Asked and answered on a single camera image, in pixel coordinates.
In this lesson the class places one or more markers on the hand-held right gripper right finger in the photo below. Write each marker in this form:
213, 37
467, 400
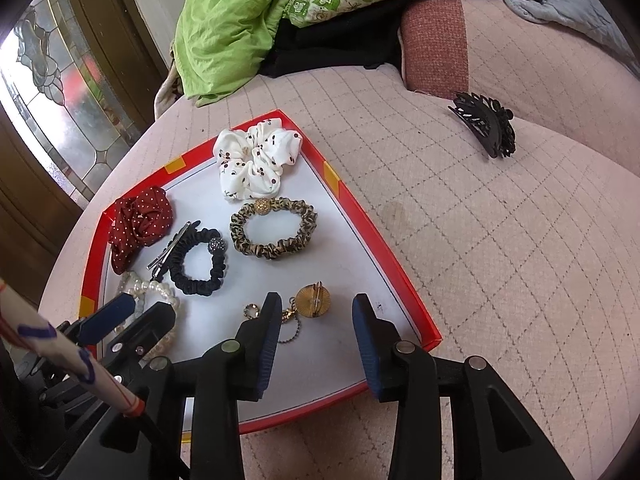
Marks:
367, 345

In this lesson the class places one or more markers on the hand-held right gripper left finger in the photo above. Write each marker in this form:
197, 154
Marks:
270, 345

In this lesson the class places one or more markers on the black claw hair clip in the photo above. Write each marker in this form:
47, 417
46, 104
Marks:
487, 130

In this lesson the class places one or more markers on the leopard print scrunchie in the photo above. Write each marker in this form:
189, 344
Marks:
272, 250

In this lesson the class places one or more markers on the black leaf hair clip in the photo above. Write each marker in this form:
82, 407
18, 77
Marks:
167, 252

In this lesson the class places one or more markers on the black cloth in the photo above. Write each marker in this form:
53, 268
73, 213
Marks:
325, 45

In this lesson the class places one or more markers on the beige cloth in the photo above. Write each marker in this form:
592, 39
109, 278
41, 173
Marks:
167, 95

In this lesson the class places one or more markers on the wooden stained glass door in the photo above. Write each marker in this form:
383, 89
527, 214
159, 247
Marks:
60, 85

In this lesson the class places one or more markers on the red cardboard box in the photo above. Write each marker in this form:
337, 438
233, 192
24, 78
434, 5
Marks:
340, 270

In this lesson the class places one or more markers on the grey pillow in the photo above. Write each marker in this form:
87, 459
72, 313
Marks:
580, 10

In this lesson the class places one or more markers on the black scrunchie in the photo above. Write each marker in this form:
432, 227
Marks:
197, 287

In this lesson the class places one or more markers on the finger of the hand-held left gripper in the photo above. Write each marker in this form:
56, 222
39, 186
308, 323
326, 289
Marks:
150, 322
107, 312

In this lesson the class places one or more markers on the red polka dot scrunchie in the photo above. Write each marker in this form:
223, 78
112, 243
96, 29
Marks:
140, 220

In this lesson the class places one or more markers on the white cherry print scrunchie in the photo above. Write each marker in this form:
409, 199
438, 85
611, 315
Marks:
250, 170

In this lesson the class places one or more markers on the green quilt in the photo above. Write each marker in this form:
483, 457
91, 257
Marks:
225, 25

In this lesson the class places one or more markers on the pink bolster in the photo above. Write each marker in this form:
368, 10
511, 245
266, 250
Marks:
500, 60

